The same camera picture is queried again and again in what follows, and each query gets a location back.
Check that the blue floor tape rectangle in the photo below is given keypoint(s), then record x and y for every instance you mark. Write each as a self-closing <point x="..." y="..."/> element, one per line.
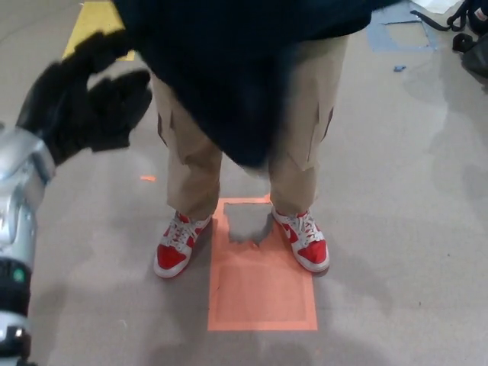
<point x="377" y="38"/>

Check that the person's left red white sneaker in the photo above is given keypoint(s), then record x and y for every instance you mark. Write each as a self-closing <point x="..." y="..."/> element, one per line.
<point x="310" y="249"/>

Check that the person's right red white sneaker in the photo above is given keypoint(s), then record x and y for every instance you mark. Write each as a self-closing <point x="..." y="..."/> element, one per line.
<point x="173" y="255"/>

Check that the small blue tape scrap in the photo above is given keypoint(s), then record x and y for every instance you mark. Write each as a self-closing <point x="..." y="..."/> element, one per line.
<point x="399" y="69"/>

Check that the orange floor tape rectangle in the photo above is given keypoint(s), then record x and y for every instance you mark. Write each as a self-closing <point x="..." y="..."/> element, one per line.
<point x="263" y="297"/>

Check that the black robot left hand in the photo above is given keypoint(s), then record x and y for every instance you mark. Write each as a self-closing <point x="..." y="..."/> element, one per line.
<point x="84" y="114"/>

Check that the person's khaki cargo trousers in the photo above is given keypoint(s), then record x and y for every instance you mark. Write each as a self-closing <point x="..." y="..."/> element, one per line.
<point x="190" y="160"/>

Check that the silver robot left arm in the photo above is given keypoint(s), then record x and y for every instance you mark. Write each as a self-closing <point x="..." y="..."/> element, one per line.
<point x="19" y="190"/>

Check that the yellow floor tape patch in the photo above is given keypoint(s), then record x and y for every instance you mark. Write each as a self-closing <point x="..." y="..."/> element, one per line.
<point x="84" y="30"/>

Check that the white paper sheet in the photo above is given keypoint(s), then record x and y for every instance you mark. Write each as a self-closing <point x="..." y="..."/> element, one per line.
<point x="438" y="4"/>

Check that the small orange tape scrap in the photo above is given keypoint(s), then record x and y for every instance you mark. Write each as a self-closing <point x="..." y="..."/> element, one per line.
<point x="148" y="178"/>

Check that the dark teal coat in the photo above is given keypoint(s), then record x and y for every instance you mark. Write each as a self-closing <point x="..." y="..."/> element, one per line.
<point x="228" y="95"/>

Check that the person's red white sneaker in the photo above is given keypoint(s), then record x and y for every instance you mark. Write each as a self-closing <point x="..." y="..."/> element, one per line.
<point x="173" y="255"/>
<point x="310" y="249"/>

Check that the black bag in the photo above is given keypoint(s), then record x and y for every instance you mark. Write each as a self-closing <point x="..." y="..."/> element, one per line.
<point x="476" y="57"/>

